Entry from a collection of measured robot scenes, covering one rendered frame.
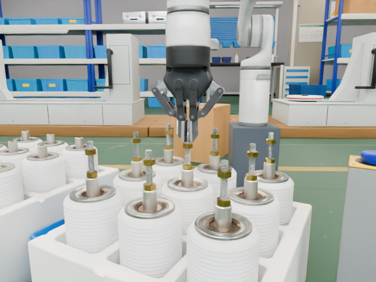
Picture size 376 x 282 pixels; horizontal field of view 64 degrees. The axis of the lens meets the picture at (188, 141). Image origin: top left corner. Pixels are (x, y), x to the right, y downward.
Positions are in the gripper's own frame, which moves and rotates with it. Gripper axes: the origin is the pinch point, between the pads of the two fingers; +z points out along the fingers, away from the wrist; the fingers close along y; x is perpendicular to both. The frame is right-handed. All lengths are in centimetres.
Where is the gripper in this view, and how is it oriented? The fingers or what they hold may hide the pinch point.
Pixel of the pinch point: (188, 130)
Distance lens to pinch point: 53.6
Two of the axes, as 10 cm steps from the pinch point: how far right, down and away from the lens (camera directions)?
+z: 0.0, 9.8, 2.0
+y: 9.8, 0.4, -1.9
